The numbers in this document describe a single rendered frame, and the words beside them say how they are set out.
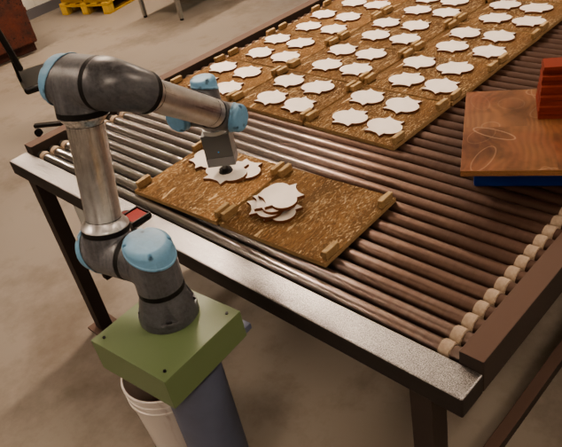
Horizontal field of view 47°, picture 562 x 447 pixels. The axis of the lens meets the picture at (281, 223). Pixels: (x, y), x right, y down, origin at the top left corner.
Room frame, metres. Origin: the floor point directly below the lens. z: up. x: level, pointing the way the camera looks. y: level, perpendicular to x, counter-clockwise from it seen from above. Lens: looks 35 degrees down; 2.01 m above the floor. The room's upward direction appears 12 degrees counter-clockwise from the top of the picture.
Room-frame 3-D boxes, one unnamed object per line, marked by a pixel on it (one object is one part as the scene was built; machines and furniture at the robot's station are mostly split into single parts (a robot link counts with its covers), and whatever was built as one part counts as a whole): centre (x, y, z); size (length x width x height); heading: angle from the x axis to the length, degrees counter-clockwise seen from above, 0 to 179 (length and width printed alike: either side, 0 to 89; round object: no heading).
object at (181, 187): (1.91, 0.20, 0.93); 0.41 x 0.35 x 0.02; 43
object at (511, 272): (1.90, 0.06, 0.90); 1.95 x 0.05 x 0.05; 40
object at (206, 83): (1.71, 0.13, 1.31); 0.09 x 0.08 x 0.11; 144
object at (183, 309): (1.24, 0.32, 1.01); 0.15 x 0.15 x 0.10
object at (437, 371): (1.66, 0.34, 0.88); 2.08 x 0.09 x 0.06; 40
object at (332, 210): (1.60, -0.08, 0.93); 0.41 x 0.35 x 0.02; 43
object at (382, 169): (2.06, -0.14, 0.90); 1.95 x 0.05 x 0.05; 40
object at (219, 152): (1.73, 0.13, 1.15); 0.10 x 0.09 x 0.16; 170
